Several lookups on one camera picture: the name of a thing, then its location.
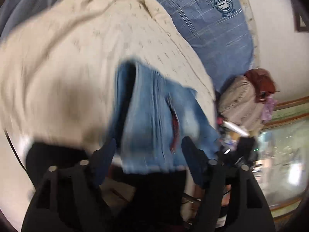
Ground clear plastic roll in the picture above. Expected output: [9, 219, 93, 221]
[222, 120, 250, 137]

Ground blue plaid pillow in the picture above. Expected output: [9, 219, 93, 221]
[134, 0, 257, 94]

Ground purple cloth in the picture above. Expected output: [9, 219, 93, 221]
[261, 97, 278, 122]

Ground cream leaf-print blanket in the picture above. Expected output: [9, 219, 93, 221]
[0, 0, 218, 151]

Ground striped beige pillow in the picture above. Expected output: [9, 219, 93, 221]
[217, 75, 266, 136]

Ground wood-framed glass panel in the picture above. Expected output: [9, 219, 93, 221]
[257, 97, 309, 224]

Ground grey patterned quilt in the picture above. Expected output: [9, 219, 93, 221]
[0, 0, 76, 37]

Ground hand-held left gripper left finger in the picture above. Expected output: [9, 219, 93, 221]
[21, 138, 118, 232]

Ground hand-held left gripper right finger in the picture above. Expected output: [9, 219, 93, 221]
[181, 136, 277, 232]

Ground blue denim pants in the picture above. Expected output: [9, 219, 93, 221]
[109, 59, 222, 174]

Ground reddish brown bag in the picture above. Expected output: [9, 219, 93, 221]
[244, 68, 280, 103]

